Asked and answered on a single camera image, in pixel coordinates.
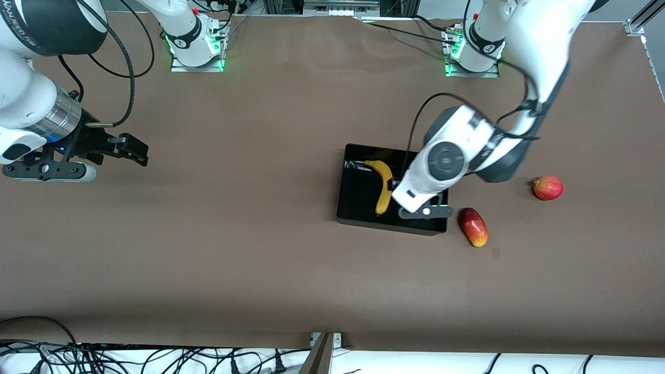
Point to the yellow banana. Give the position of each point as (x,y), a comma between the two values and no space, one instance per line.
(384,197)

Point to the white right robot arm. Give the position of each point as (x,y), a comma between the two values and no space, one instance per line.
(31,98)

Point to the dark grey post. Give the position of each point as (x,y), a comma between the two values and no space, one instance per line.
(318,361)

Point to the black plastic box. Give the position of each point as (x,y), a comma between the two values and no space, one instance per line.
(358,202)

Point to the red apple right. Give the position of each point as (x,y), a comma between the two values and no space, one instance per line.
(548,188)

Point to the small metal table bracket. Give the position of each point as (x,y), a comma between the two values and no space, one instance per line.
(337,340)

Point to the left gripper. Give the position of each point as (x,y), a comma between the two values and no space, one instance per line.
(393,183)

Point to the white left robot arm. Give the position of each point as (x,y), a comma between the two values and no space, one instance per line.
(540,41)

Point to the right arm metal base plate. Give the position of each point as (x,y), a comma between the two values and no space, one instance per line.
(197,69)

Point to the red yellow mango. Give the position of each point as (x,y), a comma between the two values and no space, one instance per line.
(473,227)

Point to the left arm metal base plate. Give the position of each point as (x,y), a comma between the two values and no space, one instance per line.
(470,74)

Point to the aluminium frame corner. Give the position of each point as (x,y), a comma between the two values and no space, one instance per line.
(635,27)

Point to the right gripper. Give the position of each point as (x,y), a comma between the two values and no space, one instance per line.
(89,142)

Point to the metal rack with white connectors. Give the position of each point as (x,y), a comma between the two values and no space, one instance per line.
(340,8)

